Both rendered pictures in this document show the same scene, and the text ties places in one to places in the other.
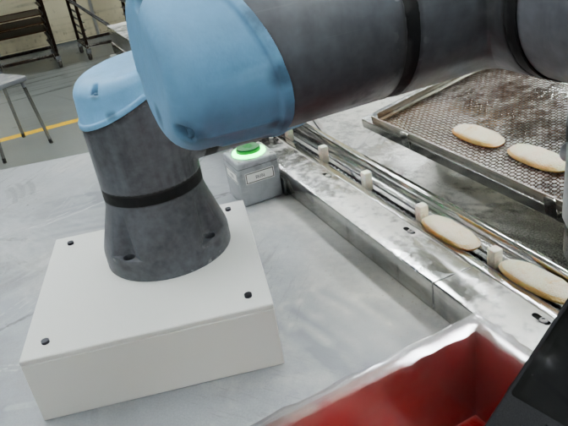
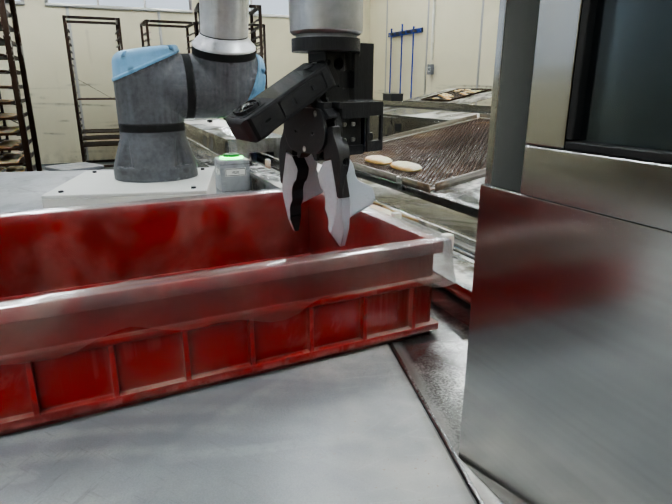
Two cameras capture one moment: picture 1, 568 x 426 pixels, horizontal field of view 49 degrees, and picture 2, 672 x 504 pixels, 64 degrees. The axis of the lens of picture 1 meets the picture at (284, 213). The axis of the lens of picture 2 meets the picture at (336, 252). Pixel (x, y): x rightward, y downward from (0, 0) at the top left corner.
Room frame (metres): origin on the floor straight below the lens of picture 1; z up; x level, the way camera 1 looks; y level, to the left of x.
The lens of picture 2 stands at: (-0.36, -0.14, 1.06)
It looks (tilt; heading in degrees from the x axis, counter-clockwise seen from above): 17 degrees down; 357
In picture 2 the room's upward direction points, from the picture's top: straight up
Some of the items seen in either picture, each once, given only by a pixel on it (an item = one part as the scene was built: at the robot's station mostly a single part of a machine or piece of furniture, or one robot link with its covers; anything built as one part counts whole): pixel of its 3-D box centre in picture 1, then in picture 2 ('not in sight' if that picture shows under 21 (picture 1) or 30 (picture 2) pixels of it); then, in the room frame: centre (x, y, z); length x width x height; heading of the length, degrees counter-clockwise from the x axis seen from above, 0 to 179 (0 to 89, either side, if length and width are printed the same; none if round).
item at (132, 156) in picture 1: (141, 116); (152, 84); (0.68, 0.14, 1.07); 0.13 x 0.12 x 0.14; 110
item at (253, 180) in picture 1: (255, 182); (233, 180); (0.95, 0.04, 0.84); 0.08 x 0.08 x 0.11; 21
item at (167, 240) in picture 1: (160, 210); (154, 149); (0.67, 0.14, 0.95); 0.15 x 0.15 x 0.10
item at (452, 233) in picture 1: (450, 230); not in sight; (0.68, -0.20, 0.86); 0.10 x 0.04 x 0.01; 21
